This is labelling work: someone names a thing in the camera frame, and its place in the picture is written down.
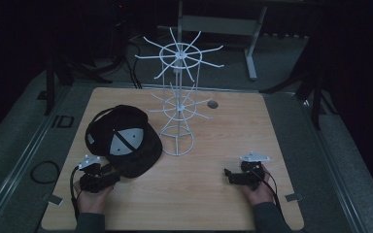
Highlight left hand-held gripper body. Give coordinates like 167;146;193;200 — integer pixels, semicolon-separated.
78;153;115;194

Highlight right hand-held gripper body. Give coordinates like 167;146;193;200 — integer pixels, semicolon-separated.
235;150;271;191

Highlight black baseball cap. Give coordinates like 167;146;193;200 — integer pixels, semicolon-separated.
84;104;164;180

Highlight white wire display rack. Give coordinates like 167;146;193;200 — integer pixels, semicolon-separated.
134;26;225;157

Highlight person's right hand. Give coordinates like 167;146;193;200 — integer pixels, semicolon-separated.
240;164;276;207

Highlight person's left hand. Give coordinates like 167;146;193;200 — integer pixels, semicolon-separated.
73;180;115;216

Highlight grey tape strip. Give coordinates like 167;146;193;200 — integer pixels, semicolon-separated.
46;193;64;207
284;192;306;203

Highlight black tripod stand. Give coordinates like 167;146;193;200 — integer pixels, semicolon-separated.
43;53;114;117
259;68;339;131

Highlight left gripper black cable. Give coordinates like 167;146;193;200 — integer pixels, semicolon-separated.
69;165;83;221

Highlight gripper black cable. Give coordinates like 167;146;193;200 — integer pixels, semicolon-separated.
254;168;287;221
69;165;83;221

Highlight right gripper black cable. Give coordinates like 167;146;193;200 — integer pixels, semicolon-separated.
254;168;287;221

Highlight black cable loop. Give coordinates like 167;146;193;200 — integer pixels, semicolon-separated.
29;160;61;185

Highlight black cable bundle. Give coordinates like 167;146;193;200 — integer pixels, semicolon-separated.
121;38;144;90

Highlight white metal desk frame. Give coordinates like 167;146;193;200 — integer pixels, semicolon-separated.
156;0;269;83

